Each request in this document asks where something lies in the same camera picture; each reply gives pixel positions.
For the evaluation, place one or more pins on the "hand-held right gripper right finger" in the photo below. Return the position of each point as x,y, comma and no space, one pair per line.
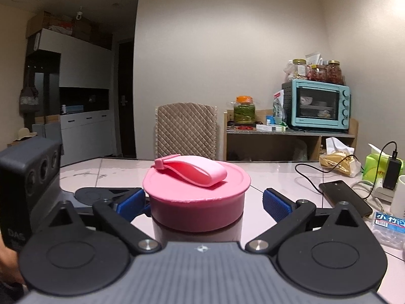
278,205

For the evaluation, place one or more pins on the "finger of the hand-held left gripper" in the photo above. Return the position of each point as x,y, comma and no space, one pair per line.
146,208

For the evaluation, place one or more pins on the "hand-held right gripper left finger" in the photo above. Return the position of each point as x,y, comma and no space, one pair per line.
129,203

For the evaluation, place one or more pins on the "pink bottle cap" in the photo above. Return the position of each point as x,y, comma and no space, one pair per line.
196,202

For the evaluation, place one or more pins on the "person's left hand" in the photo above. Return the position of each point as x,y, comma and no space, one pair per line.
9,262

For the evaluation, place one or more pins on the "straw hat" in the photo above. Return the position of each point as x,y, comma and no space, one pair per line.
26,133

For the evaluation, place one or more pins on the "black smartphone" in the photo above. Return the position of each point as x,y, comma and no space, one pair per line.
345,198

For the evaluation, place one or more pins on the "wooden shelf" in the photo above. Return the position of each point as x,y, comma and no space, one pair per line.
272,136

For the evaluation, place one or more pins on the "yellow snack bag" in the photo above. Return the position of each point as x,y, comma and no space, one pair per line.
340,161

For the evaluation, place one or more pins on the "hanging fabric bag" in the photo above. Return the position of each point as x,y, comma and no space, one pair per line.
29,99

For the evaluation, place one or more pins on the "flat white box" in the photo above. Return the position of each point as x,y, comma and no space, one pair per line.
269,127

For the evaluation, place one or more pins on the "light blue box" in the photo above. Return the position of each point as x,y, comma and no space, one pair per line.
72,109

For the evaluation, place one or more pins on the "red scissors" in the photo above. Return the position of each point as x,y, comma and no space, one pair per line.
245,128

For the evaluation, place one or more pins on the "quilted beige chair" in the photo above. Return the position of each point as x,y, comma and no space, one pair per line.
186,129

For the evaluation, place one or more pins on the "red white green packet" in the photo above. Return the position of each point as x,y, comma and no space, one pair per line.
279,107

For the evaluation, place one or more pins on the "green pickle jar orange lid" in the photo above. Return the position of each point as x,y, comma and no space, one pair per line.
244,110

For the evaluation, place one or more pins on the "dark door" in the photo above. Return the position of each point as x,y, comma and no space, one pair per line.
127,101

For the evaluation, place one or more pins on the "green tissue pack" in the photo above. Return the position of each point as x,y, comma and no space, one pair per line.
373,166

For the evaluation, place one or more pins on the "white power strip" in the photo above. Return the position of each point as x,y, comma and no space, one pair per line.
381,193

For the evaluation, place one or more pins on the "teal toaster oven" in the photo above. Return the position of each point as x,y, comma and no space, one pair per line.
316,106

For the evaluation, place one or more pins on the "plastic box blue label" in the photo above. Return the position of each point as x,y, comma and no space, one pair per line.
390,231

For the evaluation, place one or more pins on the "black charger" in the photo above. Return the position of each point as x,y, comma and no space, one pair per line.
391,174

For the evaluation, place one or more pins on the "white mug with blue print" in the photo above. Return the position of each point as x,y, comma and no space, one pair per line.
399,196

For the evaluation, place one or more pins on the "grey white cabinet unit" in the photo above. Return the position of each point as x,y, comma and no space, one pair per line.
82,69

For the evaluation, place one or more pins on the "glass jar with pale contents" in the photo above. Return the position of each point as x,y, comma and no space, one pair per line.
299,69

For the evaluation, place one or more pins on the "small glass jar red contents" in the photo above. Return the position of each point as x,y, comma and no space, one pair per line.
318,73

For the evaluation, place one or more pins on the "tall glass jar red contents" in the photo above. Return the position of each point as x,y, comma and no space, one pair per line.
334,72

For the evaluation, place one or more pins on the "white paper bag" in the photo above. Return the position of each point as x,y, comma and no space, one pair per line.
313,58

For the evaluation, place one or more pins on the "cardboard box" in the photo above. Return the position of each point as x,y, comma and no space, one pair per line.
82,30
38,23

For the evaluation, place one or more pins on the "white security camera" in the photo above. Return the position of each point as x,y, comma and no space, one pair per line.
79,13

